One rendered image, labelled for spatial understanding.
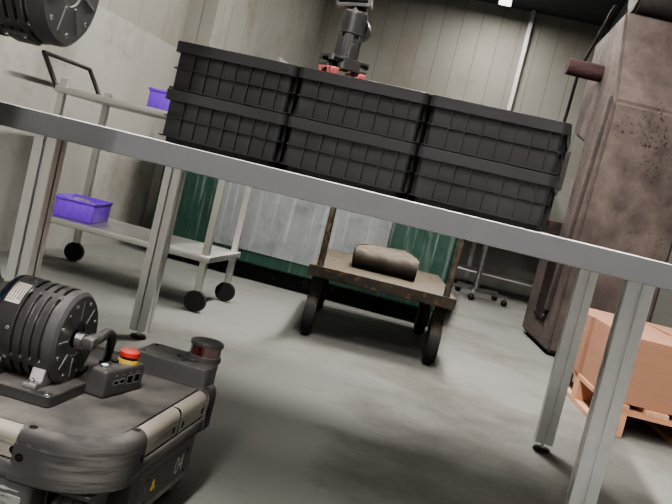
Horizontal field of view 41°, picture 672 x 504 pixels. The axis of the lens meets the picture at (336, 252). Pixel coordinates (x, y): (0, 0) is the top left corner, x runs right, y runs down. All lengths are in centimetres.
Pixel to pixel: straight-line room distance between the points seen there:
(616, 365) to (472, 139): 60
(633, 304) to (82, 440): 122
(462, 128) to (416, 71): 774
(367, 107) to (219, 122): 34
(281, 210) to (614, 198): 194
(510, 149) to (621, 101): 352
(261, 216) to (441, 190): 350
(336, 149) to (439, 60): 772
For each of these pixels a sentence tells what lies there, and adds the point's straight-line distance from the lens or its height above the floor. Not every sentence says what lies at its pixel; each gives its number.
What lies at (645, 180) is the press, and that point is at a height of 113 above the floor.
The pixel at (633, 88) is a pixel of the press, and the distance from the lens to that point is 547.
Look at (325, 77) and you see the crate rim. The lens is 197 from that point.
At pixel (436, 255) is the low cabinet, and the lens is 520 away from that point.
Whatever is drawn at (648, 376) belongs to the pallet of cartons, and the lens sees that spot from 370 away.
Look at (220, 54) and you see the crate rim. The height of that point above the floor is 92.
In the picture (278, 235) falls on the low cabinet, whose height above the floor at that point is 31.
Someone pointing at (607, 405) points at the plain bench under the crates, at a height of 36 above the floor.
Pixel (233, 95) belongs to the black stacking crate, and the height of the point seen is 84.
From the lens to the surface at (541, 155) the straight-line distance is 189.
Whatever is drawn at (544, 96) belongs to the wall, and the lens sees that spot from 959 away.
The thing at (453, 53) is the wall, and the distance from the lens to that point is 965.
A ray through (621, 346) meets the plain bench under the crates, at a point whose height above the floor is 50.
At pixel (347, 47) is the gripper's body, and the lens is 204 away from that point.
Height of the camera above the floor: 70
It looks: 4 degrees down
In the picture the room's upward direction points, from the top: 14 degrees clockwise
